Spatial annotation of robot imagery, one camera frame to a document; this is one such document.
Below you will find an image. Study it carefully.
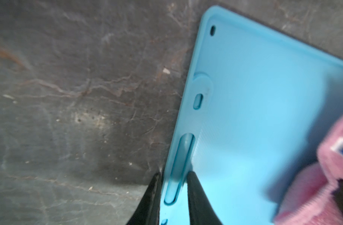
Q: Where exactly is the pink cleaning cloth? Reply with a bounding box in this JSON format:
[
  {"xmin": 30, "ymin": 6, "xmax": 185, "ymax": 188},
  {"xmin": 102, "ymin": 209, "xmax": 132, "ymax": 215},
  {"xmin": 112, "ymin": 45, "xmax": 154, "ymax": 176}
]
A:
[{"xmin": 273, "ymin": 116, "xmax": 343, "ymax": 225}]

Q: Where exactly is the blue framed drawing tablet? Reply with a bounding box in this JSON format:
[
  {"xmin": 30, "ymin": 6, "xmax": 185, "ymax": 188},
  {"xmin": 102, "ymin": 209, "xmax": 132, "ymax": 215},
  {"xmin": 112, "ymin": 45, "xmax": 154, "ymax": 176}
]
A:
[{"xmin": 160, "ymin": 6, "xmax": 343, "ymax": 225}]

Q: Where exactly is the blue stylus pen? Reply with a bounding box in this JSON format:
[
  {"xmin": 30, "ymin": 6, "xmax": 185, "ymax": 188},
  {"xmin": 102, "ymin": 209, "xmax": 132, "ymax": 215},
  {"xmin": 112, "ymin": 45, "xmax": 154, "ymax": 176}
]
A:
[{"xmin": 164, "ymin": 133, "xmax": 195, "ymax": 205}]

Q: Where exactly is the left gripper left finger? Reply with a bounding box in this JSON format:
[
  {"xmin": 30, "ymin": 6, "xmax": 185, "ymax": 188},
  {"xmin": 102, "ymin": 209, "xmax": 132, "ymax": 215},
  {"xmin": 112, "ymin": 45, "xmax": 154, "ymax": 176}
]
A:
[{"xmin": 126, "ymin": 172, "xmax": 162, "ymax": 225}]

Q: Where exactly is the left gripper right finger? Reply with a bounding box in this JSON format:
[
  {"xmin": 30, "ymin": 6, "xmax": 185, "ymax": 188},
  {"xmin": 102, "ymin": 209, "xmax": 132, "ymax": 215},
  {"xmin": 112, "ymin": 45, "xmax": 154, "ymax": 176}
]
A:
[{"xmin": 186, "ymin": 171, "xmax": 222, "ymax": 225}]

